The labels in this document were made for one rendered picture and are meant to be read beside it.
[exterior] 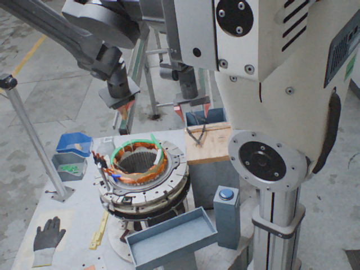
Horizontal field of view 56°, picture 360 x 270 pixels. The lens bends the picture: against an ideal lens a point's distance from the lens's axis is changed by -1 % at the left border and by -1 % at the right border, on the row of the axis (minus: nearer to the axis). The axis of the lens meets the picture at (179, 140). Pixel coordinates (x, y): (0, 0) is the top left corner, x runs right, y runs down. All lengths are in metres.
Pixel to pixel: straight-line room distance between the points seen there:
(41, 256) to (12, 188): 1.74
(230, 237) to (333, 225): 1.26
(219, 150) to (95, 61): 0.62
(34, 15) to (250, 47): 0.52
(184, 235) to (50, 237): 0.65
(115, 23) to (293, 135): 0.33
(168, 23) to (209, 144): 0.96
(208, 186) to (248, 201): 0.21
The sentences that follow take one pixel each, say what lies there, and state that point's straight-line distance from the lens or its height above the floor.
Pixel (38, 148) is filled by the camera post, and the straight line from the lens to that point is 1.49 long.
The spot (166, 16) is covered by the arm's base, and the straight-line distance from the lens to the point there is 0.35.
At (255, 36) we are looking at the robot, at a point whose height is 1.77.
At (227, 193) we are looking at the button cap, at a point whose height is 1.04.
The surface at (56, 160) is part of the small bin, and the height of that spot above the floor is 0.82.
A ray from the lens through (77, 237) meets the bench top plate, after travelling 1.49.
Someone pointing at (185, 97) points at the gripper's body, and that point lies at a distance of 1.18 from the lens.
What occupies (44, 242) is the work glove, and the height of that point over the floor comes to 0.80.
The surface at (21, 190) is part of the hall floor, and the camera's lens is 3.10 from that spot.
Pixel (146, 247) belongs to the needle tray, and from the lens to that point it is 1.06.
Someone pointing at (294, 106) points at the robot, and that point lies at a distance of 0.52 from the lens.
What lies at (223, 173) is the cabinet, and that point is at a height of 0.97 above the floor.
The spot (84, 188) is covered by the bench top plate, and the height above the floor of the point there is 0.78.
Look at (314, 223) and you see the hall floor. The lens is 2.41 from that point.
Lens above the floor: 1.88
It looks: 38 degrees down
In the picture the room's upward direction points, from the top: 10 degrees counter-clockwise
